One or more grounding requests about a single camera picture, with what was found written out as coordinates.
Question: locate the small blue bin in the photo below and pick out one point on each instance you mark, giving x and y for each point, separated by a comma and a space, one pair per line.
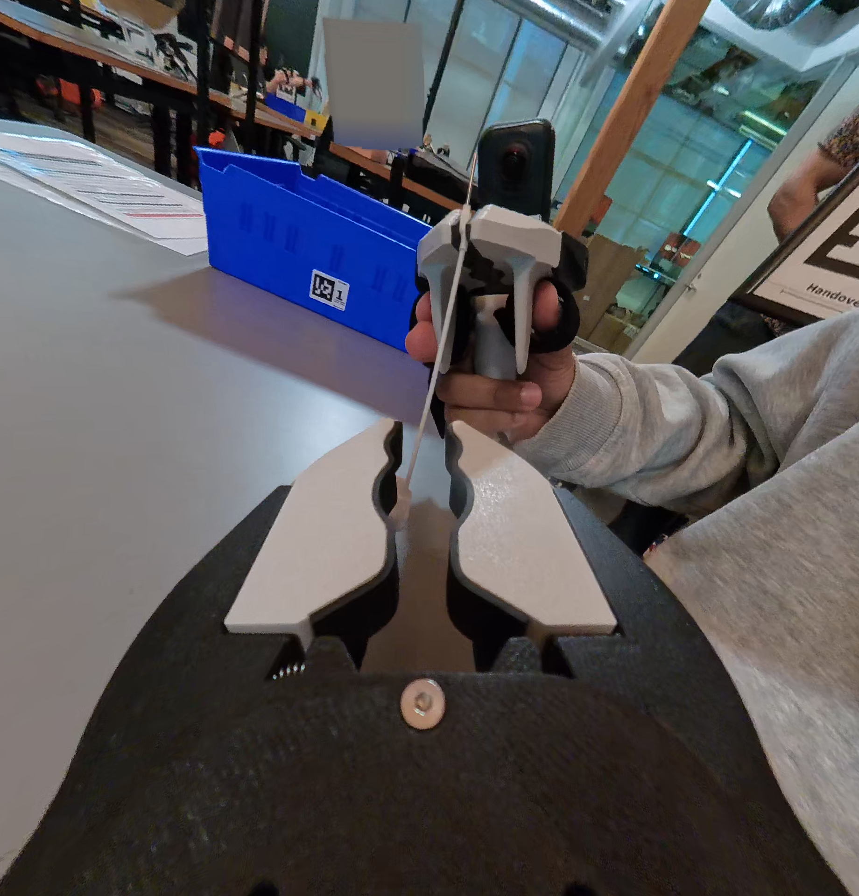
289, 115

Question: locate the printed paper sheet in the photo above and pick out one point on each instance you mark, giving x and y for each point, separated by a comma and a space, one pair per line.
121, 189

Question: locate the person's grey sweatshirt torso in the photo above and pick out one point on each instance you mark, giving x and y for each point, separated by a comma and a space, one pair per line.
786, 630

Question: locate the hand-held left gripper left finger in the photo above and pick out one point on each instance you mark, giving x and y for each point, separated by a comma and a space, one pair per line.
317, 553

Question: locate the wooden beam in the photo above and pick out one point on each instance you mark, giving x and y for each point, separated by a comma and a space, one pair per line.
632, 105

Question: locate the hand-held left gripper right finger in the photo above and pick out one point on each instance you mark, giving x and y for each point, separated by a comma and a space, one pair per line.
527, 546

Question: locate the person's right forearm grey sleeve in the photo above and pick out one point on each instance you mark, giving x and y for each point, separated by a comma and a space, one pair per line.
646, 420

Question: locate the blue plastic bin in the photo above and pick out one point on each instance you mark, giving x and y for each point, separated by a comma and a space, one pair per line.
261, 217

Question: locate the long wooden workbench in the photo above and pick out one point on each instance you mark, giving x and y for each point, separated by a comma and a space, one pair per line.
156, 72

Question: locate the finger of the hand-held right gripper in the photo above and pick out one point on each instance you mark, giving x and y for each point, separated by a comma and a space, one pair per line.
520, 238
440, 252

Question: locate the black metal post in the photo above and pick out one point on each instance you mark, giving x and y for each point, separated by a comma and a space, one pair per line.
204, 70

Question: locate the framed marker sign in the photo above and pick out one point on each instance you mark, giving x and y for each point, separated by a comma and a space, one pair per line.
821, 266

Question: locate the wooden table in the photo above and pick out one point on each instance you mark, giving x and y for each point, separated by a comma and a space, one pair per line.
373, 165

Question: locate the silver ventilation ductwork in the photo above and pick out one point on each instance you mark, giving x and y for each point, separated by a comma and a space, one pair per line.
576, 28

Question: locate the black bag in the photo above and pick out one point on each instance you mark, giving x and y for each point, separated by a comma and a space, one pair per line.
436, 175

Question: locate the person's right hand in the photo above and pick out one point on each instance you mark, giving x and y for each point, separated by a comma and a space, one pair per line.
499, 409

